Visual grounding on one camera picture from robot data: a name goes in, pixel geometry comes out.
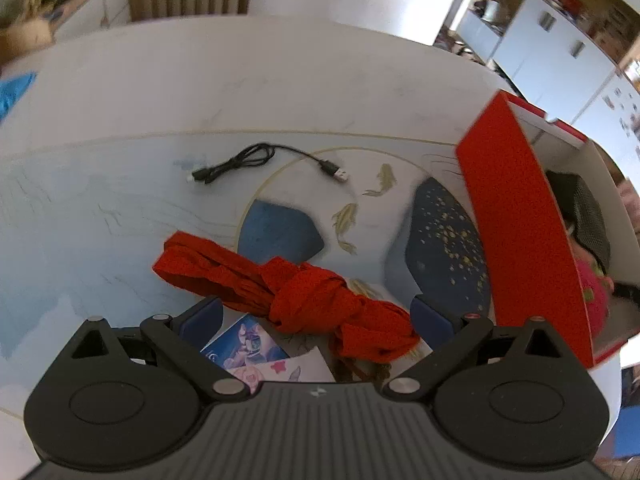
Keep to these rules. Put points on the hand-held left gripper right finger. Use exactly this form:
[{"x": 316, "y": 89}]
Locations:
[{"x": 430, "y": 321}]

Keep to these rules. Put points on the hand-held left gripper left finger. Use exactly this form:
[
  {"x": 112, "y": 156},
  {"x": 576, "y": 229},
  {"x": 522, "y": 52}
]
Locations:
[{"x": 202, "y": 319}]

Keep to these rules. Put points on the cartoon card packet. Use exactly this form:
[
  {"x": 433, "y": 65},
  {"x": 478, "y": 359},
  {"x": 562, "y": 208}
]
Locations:
[{"x": 250, "y": 342}]

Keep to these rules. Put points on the red knotted scarf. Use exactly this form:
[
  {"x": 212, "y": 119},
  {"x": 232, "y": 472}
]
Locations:
[{"x": 300, "y": 290}]

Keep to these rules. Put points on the red white cardboard box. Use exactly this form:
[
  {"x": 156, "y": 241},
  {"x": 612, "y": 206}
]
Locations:
[{"x": 515, "y": 210}]

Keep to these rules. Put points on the pink dragon fruit plush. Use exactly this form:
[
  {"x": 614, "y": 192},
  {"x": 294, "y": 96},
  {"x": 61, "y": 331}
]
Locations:
[{"x": 592, "y": 300}]

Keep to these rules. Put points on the black mesh cloth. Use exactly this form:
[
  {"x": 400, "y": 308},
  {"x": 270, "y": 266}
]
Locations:
[{"x": 585, "y": 215}]

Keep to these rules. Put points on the printed table mat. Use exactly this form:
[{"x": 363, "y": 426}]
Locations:
[{"x": 100, "y": 235}]

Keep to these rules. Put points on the pink fleece cloth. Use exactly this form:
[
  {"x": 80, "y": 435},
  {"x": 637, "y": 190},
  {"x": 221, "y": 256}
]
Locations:
[{"x": 631, "y": 200}]

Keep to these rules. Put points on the wooden sideboard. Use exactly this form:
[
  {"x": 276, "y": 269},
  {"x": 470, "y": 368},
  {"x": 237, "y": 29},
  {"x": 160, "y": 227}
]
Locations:
[{"x": 95, "y": 5}]

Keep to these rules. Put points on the white wall cabinet unit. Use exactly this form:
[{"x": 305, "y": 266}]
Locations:
[{"x": 545, "y": 55}]

